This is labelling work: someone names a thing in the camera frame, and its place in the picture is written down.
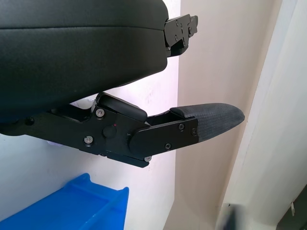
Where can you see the white door frame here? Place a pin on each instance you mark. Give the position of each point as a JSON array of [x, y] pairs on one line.
[[275, 119]]

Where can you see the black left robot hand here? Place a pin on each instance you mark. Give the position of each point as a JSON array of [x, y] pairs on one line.
[[72, 60]]

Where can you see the blue plastic tray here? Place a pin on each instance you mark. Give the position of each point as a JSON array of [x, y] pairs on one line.
[[72, 208]]

